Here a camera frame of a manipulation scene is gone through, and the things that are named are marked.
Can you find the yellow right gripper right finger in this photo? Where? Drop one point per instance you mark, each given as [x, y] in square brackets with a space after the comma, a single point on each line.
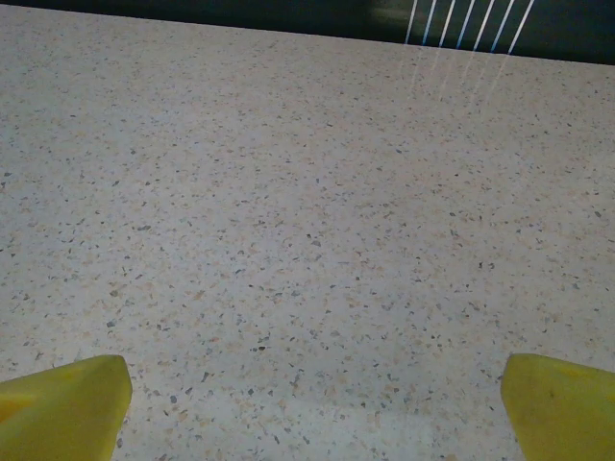
[562, 413]

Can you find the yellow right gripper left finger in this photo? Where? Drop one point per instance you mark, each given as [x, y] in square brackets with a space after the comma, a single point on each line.
[62, 413]

